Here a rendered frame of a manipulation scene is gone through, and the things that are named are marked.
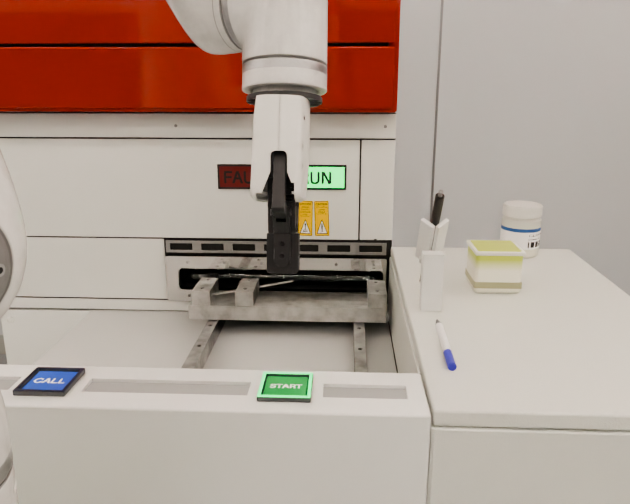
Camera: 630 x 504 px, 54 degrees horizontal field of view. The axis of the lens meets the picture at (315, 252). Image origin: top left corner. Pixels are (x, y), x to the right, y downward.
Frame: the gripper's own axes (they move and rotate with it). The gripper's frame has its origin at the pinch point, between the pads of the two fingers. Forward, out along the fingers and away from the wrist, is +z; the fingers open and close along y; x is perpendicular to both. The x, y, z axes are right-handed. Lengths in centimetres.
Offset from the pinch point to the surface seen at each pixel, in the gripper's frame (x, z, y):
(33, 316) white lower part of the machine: -59, 18, -63
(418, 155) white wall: 37, -28, -205
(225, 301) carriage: -16, 13, -52
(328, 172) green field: 3, -12, -57
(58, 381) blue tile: -24.9, 14.7, -3.4
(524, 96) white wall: 80, -52, -200
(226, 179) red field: -17, -10, -57
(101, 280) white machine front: -43, 10, -62
